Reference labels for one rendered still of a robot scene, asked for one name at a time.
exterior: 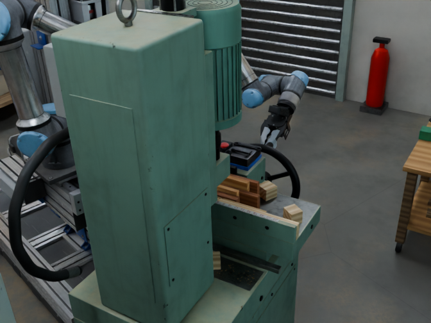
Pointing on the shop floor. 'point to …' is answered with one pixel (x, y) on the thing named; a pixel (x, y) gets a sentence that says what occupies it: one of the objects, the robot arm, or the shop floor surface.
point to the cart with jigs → (414, 162)
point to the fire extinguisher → (377, 79)
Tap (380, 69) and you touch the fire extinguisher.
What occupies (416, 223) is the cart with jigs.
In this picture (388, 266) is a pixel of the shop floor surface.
